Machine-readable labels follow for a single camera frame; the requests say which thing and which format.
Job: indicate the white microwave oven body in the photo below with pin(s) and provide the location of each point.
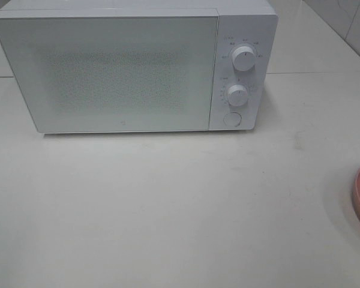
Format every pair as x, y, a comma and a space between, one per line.
238, 22

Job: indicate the white control knob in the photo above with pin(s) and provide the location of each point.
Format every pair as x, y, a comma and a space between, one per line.
237, 95
243, 57

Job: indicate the upper white control knob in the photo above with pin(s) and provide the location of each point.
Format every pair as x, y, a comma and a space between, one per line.
243, 57

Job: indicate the round white door button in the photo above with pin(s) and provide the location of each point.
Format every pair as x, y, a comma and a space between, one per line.
232, 119

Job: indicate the white microwave door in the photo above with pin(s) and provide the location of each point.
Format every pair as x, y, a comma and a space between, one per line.
108, 75

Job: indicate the lower white control knob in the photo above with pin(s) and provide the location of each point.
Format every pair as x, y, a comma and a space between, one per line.
237, 95

